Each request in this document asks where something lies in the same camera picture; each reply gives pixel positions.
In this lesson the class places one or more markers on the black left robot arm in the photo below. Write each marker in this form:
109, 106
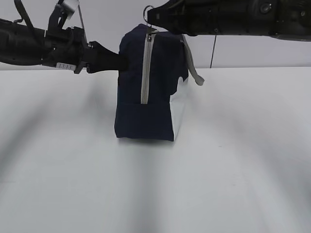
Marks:
18, 46

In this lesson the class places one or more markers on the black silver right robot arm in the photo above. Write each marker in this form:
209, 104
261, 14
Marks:
279, 19

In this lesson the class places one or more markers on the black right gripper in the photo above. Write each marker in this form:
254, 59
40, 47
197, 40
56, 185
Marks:
189, 17

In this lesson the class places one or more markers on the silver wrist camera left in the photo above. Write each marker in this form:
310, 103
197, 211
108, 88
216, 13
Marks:
63, 10

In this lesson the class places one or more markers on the navy insulated lunch bag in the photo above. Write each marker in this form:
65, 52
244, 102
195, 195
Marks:
152, 92

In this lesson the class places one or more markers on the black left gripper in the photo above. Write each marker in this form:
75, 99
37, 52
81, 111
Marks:
69, 49

